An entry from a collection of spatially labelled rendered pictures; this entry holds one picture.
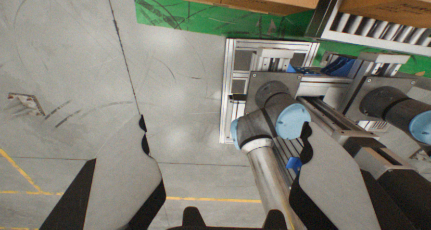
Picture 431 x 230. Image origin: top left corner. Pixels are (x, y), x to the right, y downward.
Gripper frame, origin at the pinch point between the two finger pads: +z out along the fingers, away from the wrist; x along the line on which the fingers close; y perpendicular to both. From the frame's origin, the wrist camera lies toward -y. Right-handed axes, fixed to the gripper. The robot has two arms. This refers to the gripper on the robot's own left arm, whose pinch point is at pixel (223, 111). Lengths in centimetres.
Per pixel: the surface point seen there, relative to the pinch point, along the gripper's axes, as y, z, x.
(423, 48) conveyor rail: -2, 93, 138
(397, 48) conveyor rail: -1, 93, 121
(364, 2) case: -22, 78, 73
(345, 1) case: -24, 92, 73
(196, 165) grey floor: 201, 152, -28
